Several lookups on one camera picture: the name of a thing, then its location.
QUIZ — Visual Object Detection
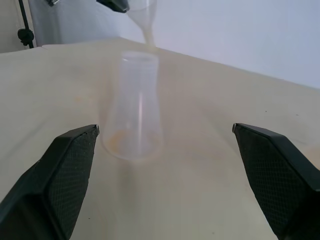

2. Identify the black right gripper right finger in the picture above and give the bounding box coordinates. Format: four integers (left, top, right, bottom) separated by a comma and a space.
231, 122, 320, 240

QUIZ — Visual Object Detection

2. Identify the clear plastic conical flask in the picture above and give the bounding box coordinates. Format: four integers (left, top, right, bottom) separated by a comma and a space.
101, 50, 164, 161

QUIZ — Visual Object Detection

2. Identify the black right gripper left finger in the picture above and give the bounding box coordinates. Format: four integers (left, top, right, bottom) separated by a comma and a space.
0, 124, 101, 240

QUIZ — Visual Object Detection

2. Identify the black stand pole with clamp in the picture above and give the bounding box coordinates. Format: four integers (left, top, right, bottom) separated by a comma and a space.
16, 0, 35, 49

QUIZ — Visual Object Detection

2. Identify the translucent white plastic funnel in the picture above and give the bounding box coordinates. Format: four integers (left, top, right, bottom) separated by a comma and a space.
125, 0, 159, 54

